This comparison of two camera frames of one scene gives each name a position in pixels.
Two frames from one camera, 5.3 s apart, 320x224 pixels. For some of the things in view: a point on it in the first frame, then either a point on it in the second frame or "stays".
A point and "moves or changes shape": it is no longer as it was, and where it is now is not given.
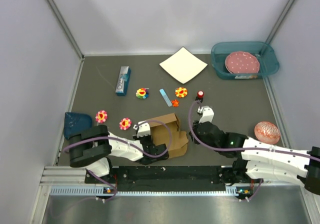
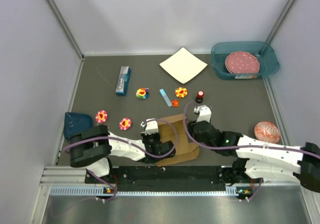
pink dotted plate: [241, 62] stays
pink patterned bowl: [267, 132] stays
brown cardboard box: [161, 135] moves or changes shape
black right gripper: [195, 125] stays
